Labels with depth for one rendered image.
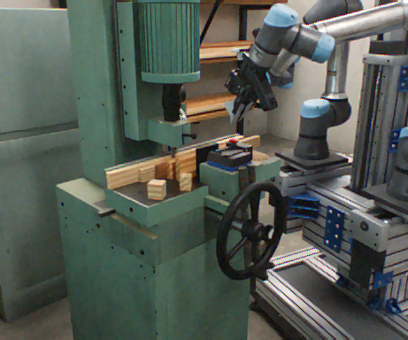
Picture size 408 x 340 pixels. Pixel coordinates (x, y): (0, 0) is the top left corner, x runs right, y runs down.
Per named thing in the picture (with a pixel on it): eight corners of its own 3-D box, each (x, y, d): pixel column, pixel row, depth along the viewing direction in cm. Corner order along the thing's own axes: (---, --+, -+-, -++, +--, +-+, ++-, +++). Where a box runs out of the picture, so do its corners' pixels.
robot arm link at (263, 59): (284, 54, 117) (265, 56, 111) (277, 68, 120) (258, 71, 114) (265, 39, 120) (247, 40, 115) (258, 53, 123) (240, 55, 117)
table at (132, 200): (170, 240, 110) (169, 219, 108) (104, 205, 130) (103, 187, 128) (303, 181, 150) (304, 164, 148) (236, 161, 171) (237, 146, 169)
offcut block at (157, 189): (166, 195, 123) (165, 180, 121) (162, 199, 119) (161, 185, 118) (152, 193, 124) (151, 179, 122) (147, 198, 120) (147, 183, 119)
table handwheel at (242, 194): (231, 191, 106) (296, 178, 126) (178, 172, 119) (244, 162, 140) (219, 297, 113) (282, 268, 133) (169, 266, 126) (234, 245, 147)
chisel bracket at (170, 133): (174, 152, 133) (173, 125, 130) (146, 143, 142) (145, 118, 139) (192, 148, 138) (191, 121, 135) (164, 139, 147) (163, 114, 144)
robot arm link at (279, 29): (304, 21, 107) (273, 8, 105) (282, 60, 114) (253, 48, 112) (301, 11, 113) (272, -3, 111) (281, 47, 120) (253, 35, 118)
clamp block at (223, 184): (230, 204, 124) (231, 174, 121) (198, 191, 133) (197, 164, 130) (262, 190, 134) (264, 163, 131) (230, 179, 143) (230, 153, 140)
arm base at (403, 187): (405, 182, 154) (410, 157, 151) (445, 197, 142) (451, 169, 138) (375, 190, 148) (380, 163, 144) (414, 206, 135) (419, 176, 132)
